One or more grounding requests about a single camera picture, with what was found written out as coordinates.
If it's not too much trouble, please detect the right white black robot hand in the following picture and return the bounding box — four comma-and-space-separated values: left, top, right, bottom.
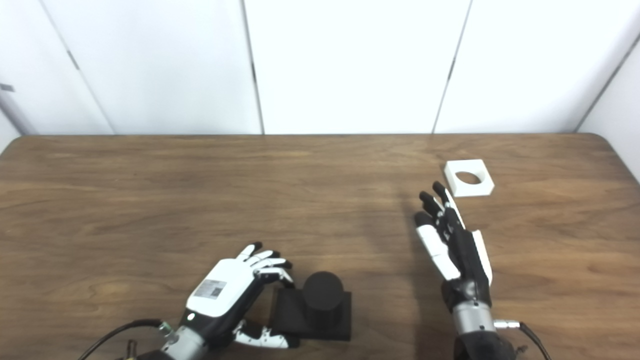
414, 181, 494, 314

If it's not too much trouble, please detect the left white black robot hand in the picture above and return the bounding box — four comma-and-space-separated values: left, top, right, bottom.
185, 242, 301, 350

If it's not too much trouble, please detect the white square piece with hole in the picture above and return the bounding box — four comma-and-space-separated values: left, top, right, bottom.
444, 159, 495, 197

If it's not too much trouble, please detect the black peg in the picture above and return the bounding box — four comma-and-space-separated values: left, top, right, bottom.
270, 271, 352, 342

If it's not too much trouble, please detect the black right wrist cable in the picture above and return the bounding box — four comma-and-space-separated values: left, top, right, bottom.
493, 320, 554, 360

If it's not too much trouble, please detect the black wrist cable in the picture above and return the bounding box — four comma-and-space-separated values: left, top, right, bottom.
77, 319, 174, 360
493, 320, 554, 360

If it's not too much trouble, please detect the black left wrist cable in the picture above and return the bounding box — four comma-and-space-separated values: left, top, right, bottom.
77, 319, 174, 360

